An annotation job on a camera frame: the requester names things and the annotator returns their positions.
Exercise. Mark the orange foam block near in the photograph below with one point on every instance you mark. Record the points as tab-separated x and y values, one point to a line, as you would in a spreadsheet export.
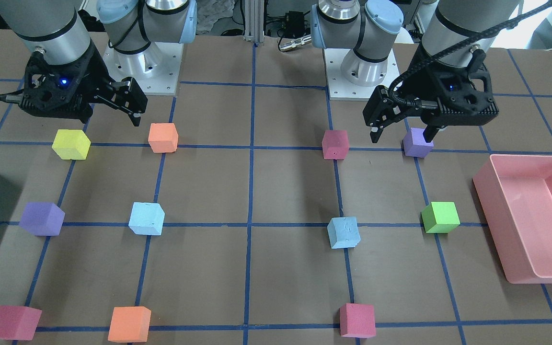
129	324

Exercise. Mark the yellow foam block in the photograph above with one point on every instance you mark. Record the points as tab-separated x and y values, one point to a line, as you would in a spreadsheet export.
71	144

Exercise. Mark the green foam block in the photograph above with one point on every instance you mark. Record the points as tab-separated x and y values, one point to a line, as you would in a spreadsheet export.
440	217

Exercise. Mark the purple foam block near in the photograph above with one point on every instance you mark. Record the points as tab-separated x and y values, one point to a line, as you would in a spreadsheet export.
42	219

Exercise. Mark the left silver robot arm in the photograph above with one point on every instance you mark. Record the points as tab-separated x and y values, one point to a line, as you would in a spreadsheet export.
457	28

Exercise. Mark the pink plastic tray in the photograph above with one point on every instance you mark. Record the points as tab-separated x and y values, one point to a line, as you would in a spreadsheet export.
515	192

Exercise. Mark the red foam block corner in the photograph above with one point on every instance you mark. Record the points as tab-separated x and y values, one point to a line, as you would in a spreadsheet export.
18	322

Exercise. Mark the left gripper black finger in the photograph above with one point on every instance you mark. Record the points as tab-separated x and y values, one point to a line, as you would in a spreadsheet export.
430	132
381	111

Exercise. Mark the purple foam block far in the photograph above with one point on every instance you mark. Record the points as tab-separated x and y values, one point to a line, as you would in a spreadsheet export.
415	145

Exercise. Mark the red foam block far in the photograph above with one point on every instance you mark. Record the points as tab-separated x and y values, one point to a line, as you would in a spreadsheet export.
335	145

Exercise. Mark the red foam block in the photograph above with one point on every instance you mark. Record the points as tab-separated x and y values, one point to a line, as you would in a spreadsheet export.
335	145
357	321

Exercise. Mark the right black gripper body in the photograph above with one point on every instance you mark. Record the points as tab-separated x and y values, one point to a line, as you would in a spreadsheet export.
97	75

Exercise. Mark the purple foam block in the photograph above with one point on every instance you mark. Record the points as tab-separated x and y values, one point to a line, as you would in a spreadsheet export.
42	219
415	145

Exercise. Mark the red foam block near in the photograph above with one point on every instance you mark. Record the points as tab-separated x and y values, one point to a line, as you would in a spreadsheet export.
357	321

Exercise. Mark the orange foam block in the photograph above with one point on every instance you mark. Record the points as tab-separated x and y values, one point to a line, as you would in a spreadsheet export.
129	324
163	138

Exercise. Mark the orange foam block far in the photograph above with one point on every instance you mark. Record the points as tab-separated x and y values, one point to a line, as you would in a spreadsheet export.
163	138

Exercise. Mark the light blue foam block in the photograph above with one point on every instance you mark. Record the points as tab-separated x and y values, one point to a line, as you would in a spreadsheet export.
146	218

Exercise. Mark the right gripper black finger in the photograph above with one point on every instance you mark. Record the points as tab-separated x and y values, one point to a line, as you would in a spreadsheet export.
126	96

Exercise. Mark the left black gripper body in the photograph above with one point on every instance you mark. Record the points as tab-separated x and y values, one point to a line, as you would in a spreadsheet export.
418	75

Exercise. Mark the aluminium frame post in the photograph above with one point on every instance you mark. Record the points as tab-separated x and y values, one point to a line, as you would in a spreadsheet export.
254	20

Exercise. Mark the light blue worn block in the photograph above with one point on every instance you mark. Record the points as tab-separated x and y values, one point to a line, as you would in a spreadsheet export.
343	233

